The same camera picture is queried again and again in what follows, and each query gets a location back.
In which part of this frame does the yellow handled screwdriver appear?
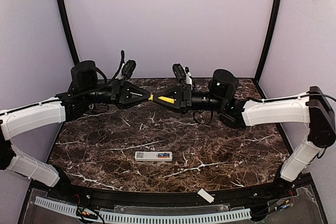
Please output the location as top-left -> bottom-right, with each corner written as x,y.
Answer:
132,92 -> 175,105

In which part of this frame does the white remote control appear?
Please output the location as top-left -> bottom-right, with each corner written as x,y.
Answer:
134,152 -> 173,162

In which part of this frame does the white battery cover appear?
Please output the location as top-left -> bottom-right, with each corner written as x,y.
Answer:
197,188 -> 214,204

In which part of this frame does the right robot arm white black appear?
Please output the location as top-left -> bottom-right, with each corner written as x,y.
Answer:
150,64 -> 335,190

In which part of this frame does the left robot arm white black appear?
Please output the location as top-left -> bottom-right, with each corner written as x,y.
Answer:
1,60 -> 152,189

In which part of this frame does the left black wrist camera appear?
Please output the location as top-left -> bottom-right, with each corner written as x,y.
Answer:
116,50 -> 137,80

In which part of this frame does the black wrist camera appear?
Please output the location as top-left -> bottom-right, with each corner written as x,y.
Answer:
116,50 -> 137,80
172,63 -> 196,90

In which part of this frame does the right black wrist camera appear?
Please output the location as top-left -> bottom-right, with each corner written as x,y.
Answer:
172,63 -> 196,90

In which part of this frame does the black front table rail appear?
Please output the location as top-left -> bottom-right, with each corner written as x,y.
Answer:
41,183 -> 297,209

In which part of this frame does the white slotted cable duct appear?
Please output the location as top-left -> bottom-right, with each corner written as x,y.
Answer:
34,196 -> 251,223

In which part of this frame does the left black frame post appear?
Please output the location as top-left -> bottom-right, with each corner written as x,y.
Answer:
56,0 -> 80,65

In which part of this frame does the black frame post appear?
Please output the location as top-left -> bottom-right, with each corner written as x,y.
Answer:
254,0 -> 281,83
56,0 -> 80,65

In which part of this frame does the right black frame post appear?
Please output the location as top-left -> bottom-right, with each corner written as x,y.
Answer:
254,0 -> 281,83

